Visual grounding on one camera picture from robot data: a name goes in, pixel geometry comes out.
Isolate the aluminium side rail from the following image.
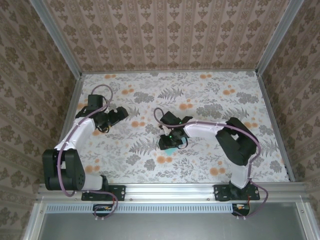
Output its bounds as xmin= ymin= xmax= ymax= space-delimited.
xmin=48 ymin=74 xmax=85 ymax=185
xmin=256 ymin=71 xmax=296 ymax=183

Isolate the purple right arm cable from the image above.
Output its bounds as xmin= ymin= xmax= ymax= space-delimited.
xmin=152 ymin=107 xmax=270 ymax=221

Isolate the aluminium frame post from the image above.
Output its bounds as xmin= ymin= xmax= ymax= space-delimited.
xmin=31 ymin=0 xmax=84 ymax=79
xmin=255 ymin=0 xmax=305 ymax=75

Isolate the small black connector board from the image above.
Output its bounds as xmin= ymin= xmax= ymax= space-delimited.
xmin=231 ymin=202 xmax=251 ymax=217
xmin=92 ymin=203 xmax=116 ymax=218

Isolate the slotted grey cable duct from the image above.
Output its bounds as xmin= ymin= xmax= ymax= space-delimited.
xmin=45 ymin=202 xmax=236 ymax=214

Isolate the long aluminium mounting rail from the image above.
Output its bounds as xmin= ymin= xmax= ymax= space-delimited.
xmin=36 ymin=181 xmax=310 ymax=202

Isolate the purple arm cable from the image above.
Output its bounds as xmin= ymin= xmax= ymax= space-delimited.
xmin=152 ymin=107 xmax=270 ymax=221
xmin=55 ymin=84 xmax=120 ymax=221

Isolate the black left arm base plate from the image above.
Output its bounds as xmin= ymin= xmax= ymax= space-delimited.
xmin=81 ymin=184 xmax=127 ymax=202

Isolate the floral tablecloth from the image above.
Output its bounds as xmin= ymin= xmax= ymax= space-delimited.
xmin=59 ymin=71 xmax=291 ymax=185

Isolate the grey metal shelf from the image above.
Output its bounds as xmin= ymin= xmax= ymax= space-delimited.
xmin=23 ymin=201 xmax=320 ymax=240

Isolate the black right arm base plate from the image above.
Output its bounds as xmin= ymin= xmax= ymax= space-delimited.
xmin=214 ymin=184 xmax=261 ymax=202

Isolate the thin black left gripper cable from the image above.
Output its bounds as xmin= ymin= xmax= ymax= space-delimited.
xmin=96 ymin=124 xmax=113 ymax=134

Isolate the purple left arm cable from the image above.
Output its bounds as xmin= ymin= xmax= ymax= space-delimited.
xmin=55 ymin=84 xmax=120 ymax=221

